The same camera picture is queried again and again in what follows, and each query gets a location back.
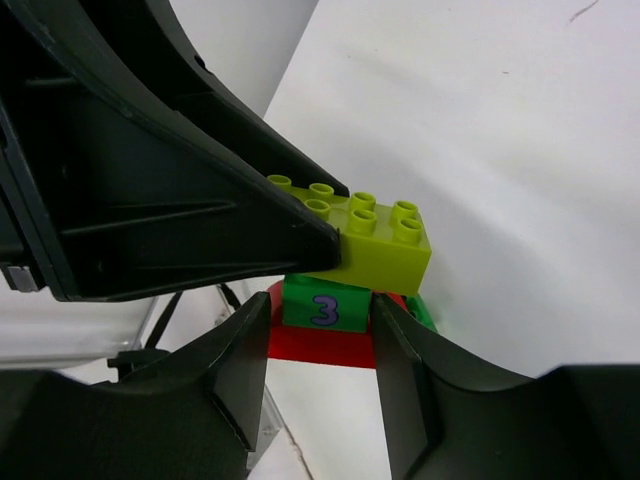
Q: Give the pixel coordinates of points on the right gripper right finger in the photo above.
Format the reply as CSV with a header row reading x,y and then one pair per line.
x,y
449,414

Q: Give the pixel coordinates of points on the green number three lego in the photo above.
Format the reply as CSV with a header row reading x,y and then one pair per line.
x,y
318,304

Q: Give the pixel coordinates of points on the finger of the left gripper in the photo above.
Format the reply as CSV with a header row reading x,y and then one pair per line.
x,y
128,169

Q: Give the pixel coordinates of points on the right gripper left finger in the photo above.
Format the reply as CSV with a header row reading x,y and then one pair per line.
x,y
193,414

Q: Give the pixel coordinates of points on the lime long lego brick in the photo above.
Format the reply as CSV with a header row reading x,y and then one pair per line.
x,y
382,248

